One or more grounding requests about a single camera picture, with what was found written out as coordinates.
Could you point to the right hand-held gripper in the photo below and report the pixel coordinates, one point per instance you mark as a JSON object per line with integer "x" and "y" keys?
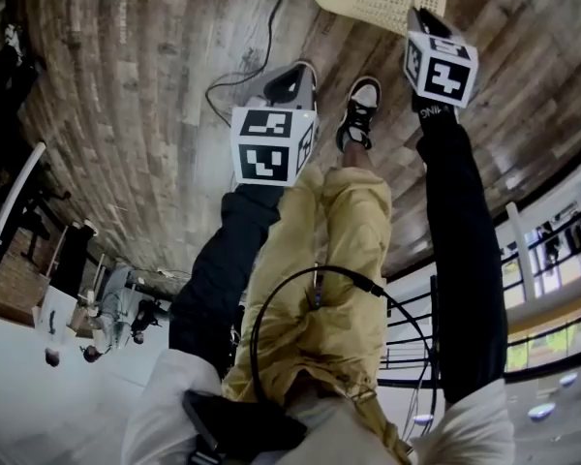
{"x": 440, "y": 73}

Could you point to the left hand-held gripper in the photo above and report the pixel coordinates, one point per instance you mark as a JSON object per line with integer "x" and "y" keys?
{"x": 266, "y": 148}

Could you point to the person's left forearm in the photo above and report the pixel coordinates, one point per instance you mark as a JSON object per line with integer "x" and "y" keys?
{"x": 223, "y": 269}

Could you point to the person's right forearm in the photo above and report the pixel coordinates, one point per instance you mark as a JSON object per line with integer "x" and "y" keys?
{"x": 465, "y": 240}

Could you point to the person's right shoe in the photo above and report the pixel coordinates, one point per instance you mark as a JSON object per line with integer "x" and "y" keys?
{"x": 360, "y": 109}

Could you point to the person's yellow trousers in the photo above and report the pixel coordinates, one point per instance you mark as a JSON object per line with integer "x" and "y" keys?
{"x": 329, "y": 284}

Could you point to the black metal railing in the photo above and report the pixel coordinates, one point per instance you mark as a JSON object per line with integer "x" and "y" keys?
{"x": 552, "y": 259}

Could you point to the black furniture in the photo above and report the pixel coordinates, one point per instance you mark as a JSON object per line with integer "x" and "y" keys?
{"x": 0, "y": 114}

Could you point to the round ceiling light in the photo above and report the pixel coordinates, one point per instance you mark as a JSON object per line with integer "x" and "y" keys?
{"x": 542, "y": 412}
{"x": 568, "y": 381}
{"x": 423, "y": 419}

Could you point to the person's white shirt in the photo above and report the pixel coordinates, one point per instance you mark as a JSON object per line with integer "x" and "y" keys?
{"x": 164, "y": 405}

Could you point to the black chest harness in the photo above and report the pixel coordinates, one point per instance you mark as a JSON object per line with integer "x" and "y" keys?
{"x": 242, "y": 426}

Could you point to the white chair frame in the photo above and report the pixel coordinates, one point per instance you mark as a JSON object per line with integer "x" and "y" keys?
{"x": 17, "y": 187}

